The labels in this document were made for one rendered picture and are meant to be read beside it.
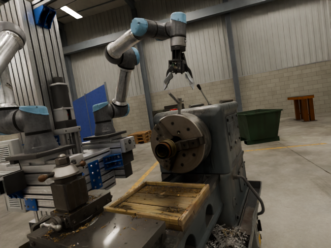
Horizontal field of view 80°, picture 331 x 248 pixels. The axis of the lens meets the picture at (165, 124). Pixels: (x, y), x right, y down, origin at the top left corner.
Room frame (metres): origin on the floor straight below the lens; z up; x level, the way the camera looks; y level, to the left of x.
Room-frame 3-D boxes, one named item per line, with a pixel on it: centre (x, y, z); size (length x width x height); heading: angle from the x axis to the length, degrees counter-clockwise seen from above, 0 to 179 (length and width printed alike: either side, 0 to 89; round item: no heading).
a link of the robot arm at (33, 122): (1.00, 0.65, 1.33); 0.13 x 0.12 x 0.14; 89
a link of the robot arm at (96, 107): (1.47, 0.44, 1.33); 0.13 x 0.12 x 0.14; 130
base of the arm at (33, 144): (1.00, 0.64, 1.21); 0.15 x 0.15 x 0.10
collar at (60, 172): (0.58, 0.32, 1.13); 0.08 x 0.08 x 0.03
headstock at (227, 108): (1.43, -0.25, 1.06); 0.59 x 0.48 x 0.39; 150
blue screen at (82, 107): (7.43, 2.77, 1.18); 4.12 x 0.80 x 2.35; 37
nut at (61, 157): (0.58, 0.32, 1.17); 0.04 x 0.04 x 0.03
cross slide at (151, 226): (0.55, 0.27, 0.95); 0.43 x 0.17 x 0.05; 60
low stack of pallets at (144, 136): (9.31, 1.25, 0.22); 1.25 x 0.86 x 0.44; 168
